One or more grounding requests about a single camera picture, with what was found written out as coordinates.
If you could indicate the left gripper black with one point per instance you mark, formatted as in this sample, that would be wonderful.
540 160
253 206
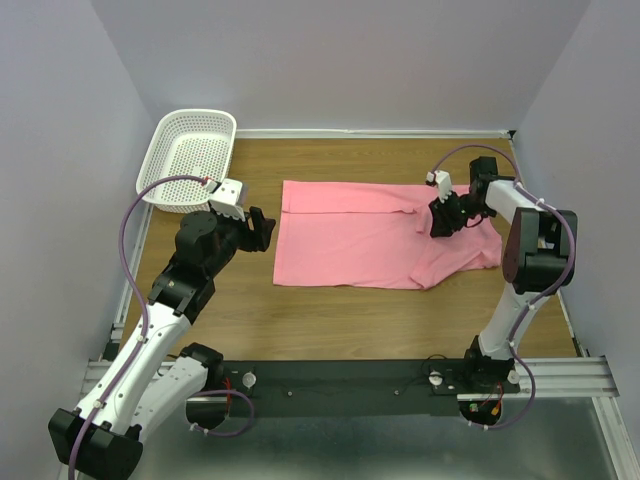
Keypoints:
257 239

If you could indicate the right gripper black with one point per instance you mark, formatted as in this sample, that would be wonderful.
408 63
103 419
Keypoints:
441 220

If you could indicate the pink t shirt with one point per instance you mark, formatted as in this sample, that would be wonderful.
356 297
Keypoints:
372 235

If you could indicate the white plastic laundry basket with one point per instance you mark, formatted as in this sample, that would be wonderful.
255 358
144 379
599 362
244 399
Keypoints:
193 142

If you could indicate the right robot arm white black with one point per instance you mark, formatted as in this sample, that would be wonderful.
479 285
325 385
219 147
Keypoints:
538 259

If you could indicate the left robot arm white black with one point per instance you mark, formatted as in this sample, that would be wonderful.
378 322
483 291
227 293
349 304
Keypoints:
103 436

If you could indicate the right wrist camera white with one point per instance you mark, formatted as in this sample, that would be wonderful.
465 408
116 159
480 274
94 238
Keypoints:
440 180

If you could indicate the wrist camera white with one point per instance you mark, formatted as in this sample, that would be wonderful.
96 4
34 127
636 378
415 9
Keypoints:
227 197
440 180

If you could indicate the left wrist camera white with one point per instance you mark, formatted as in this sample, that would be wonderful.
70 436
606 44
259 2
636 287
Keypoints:
227 197

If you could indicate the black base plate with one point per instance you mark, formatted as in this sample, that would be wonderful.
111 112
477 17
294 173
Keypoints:
356 388

